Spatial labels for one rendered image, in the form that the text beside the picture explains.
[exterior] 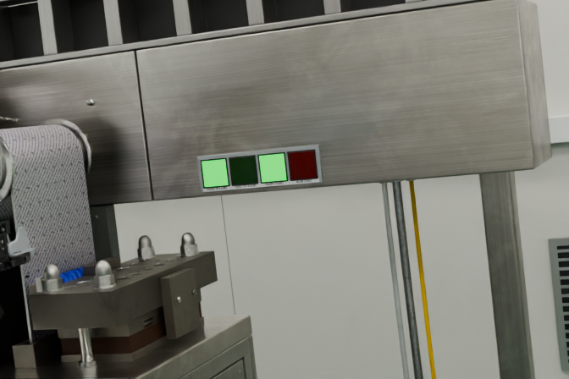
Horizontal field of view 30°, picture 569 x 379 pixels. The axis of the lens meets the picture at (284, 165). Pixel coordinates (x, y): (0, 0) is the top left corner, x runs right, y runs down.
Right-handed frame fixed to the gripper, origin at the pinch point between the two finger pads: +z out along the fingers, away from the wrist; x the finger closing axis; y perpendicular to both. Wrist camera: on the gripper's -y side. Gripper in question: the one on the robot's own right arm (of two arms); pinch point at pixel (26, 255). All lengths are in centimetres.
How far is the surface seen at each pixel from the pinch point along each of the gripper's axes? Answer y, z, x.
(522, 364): -33, 46, -76
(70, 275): -5.1, 7.4, -3.5
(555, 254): -47, 262, -55
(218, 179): 8.3, 29.3, -24.7
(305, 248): -39, 263, 48
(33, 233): 3.5, 2.3, -0.3
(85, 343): -14.9, -4.0, -12.2
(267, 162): 10.7, 29.3, -35.0
